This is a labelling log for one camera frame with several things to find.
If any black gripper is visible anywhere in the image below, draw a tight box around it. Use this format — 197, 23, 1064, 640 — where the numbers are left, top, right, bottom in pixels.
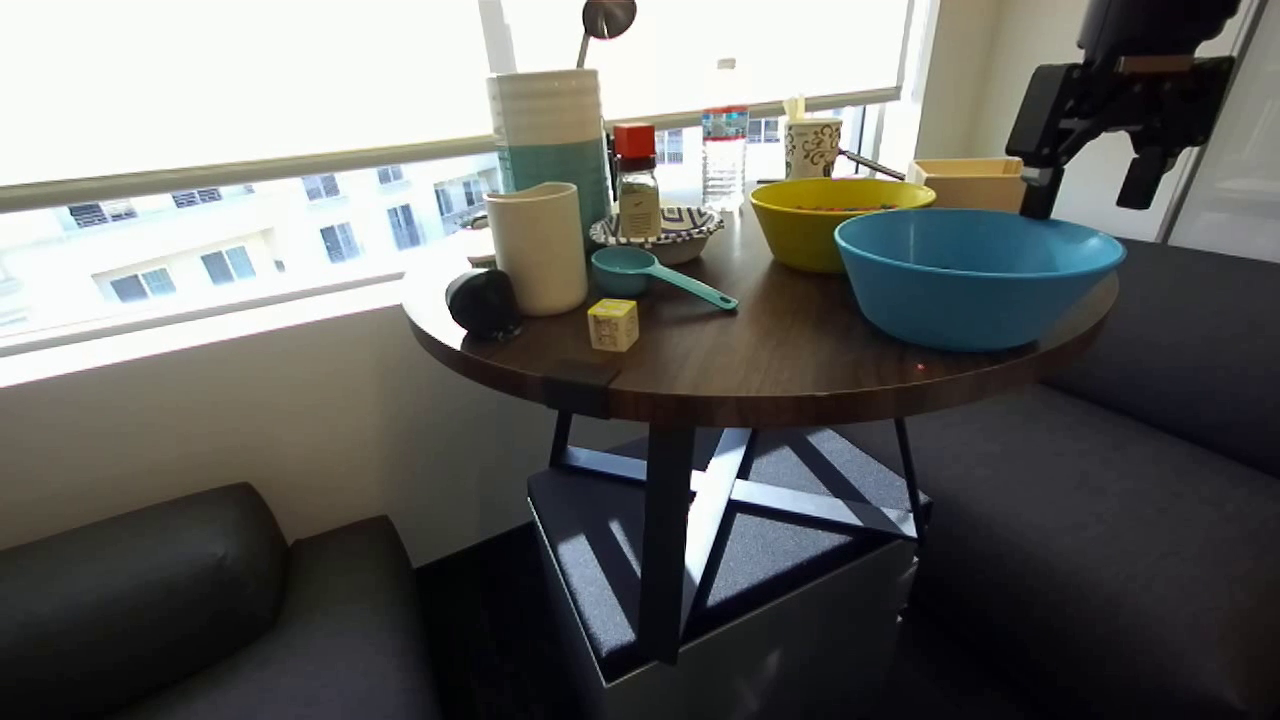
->
1008, 54, 1235, 225

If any blue plastic bowl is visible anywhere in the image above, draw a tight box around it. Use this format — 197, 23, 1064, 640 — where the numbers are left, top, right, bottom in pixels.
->
833, 209, 1133, 357

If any yellow plastic bowl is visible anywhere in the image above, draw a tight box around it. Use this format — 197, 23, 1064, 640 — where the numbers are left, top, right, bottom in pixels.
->
743, 176, 942, 282

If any light wooden box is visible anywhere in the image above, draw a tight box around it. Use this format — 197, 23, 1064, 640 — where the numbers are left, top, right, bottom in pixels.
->
912, 154, 1031, 215

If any floral paper cup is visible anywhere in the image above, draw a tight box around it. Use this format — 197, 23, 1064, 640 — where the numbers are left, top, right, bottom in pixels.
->
780, 91, 848, 184

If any black chair left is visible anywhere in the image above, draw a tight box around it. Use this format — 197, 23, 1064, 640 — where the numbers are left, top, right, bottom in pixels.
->
903, 238, 1280, 720

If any round dark wood table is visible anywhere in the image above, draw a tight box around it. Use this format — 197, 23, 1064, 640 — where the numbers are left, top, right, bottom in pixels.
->
401, 196, 1124, 671

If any patterned shallow dish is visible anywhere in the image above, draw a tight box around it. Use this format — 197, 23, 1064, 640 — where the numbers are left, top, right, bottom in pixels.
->
589, 199, 728, 270

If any small beige jar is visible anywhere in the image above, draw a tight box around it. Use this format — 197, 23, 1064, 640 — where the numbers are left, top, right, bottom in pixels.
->
617, 172, 668, 240

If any small red container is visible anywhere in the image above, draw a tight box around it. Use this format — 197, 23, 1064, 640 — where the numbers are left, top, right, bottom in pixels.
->
610, 120, 662, 172

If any small yellow cube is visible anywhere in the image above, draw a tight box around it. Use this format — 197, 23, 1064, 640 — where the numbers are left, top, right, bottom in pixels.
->
583, 298, 643, 357

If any metal spoon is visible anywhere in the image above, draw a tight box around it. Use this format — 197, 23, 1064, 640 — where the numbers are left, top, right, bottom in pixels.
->
573, 0, 642, 72

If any cream teal striped canister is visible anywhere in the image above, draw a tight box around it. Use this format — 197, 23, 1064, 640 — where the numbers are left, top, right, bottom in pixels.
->
484, 67, 611, 233

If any cream ceramic cup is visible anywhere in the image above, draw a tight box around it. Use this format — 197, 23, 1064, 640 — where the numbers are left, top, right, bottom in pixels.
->
484, 181, 593, 322

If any black ladle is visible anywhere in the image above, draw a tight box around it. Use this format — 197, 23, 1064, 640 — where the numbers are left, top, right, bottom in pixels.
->
446, 266, 527, 354

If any white building outside window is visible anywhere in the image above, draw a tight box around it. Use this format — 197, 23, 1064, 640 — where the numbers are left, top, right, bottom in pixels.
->
0, 154, 505, 346

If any black leather chair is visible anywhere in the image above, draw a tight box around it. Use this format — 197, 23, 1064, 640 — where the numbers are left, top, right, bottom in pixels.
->
0, 479, 446, 720

